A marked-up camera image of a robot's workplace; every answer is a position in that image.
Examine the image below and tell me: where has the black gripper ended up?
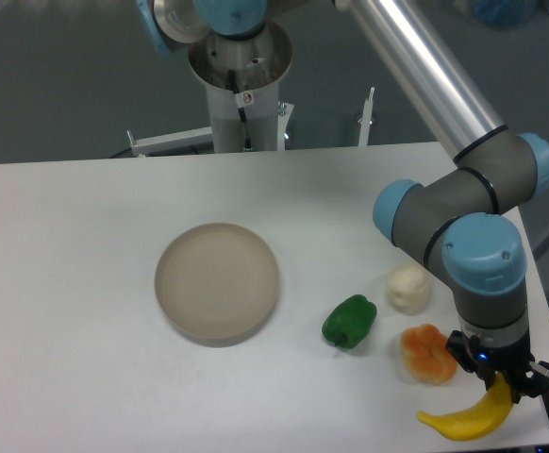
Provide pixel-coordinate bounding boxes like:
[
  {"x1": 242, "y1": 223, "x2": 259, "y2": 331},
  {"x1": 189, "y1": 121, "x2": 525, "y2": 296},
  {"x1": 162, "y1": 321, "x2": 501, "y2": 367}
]
[{"x1": 445, "y1": 330, "x2": 549, "y2": 404}]

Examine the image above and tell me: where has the yellow toy banana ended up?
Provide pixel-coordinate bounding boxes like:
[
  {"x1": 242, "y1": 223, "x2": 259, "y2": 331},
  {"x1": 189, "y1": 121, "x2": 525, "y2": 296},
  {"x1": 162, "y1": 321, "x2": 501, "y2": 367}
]
[{"x1": 417, "y1": 374, "x2": 514, "y2": 442}]

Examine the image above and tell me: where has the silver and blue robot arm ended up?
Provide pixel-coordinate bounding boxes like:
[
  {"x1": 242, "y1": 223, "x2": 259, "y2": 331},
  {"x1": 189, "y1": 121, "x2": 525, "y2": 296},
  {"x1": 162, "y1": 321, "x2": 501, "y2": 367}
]
[{"x1": 137, "y1": 1, "x2": 549, "y2": 401}]

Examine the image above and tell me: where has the orange toy peeled mandarin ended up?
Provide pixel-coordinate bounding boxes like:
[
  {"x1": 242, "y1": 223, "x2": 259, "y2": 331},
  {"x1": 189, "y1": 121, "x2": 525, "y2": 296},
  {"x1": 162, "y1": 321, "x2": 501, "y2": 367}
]
[{"x1": 400, "y1": 324, "x2": 458, "y2": 385}]

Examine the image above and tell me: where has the white toy garlic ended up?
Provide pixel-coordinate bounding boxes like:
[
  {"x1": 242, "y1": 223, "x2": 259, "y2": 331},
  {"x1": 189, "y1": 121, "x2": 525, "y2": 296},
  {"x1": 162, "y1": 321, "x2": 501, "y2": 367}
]
[{"x1": 386, "y1": 262, "x2": 431, "y2": 314}]

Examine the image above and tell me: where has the green toy bell pepper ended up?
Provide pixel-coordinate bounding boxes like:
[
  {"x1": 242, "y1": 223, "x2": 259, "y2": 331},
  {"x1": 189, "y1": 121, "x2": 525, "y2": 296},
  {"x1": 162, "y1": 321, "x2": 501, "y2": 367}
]
[{"x1": 321, "y1": 294, "x2": 377, "y2": 349}]

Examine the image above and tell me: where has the beige round plate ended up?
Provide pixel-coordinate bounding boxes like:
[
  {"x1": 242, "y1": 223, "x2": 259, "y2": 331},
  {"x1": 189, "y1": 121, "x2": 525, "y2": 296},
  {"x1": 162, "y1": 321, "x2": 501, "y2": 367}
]
[{"x1": 154, "y1": 223, "x2": 280, "y2": 345}]

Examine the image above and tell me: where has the white metal frame bracket right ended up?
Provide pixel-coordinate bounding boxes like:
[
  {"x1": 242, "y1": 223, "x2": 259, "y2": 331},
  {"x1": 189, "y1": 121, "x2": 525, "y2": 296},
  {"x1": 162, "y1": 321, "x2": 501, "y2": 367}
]
[{"x1": 358, "y1": 86, "x2": 375, "y2": 146}]

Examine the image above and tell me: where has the white metal frame bracket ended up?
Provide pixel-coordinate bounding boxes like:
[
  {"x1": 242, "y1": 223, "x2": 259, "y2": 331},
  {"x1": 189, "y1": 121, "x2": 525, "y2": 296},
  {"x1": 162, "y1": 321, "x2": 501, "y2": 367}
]
[
  {"x1": 126, "y1": 126, "x2": 213, "y2": 157},
  {"x1": 358, "y1": 86, "x2": 375, "y2": 146}
]

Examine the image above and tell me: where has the black cable on pedestal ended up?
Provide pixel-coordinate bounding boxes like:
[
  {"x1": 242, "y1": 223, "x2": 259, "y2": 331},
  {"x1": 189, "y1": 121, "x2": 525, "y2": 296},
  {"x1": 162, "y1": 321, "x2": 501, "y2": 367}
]
[{"x1": 226, "y1": 69, "x2": 253, "y2": 152}]

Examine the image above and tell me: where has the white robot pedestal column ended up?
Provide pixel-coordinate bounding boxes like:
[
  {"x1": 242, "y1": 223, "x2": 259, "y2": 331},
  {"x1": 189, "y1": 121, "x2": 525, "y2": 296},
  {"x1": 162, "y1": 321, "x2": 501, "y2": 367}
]
[{"x1": 189, "y1": 21, "x2": 292, "y2": 154}]

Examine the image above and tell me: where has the white metal frame bracket left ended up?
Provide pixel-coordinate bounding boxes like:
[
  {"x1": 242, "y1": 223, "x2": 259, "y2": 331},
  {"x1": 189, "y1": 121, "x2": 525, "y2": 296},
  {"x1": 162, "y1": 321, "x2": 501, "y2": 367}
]
[{"x1": 126, "y1": 126, "x2": 213, "y2": 157}]

